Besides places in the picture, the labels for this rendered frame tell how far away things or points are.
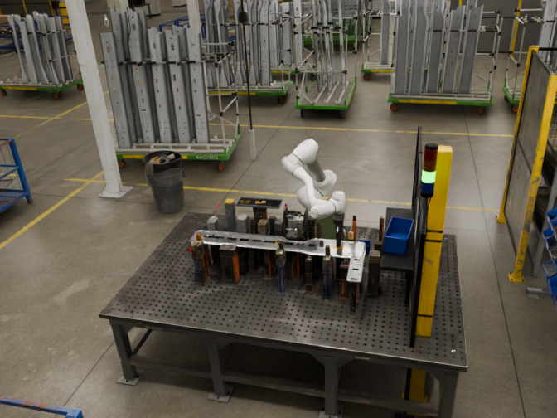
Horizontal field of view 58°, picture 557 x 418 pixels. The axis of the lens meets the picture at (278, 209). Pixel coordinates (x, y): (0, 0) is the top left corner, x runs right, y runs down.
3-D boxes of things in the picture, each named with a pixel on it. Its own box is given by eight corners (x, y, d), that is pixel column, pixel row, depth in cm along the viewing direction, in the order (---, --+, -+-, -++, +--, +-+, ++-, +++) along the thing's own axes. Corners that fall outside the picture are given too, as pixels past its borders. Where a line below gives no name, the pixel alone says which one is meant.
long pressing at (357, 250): (186, 244, 397) (186, 242, 397) (197, 230, 417) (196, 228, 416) (364, 260, 366) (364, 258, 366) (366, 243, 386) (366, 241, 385)
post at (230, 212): (229, 249, 442) (224, 204, 422) (231, 245, 449) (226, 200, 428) (237, 250, 441) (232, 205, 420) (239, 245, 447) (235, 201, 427)
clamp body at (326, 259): (319, 299, 374) (319, 260, 358) (322, 290, 384) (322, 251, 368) (331, 301, 372) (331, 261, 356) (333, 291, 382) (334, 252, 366)
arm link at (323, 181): (312, 189, 463) (329, 172, 464) (325, 199, 455) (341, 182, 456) (287, 150, 395) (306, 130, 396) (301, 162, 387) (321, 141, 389)
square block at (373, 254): (366, 296, 375) (368, 255, 358) (367, 289, 382) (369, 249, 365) (377, 298, 373) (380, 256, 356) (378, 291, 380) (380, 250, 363)
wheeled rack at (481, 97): (386, 112, 997) (391, 17, 916) (392, 99, 1081) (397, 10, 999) (490, 117, 942) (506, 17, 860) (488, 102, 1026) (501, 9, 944)
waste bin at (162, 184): (143, 215, 658) (133, 163, 625) (162, 196, 704) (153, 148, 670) (179, 218, 646) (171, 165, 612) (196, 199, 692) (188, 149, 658)
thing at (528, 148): (525, 283, 494) (570, 76, 401) (510, 281, 497) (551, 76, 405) (506, 217, 608) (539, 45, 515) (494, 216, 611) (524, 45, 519)
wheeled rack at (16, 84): (-3, 96, 1257) (-27, 21, 1175) (26, 86, 1340) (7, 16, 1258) (60, 100, 1199) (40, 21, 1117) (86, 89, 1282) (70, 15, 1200)
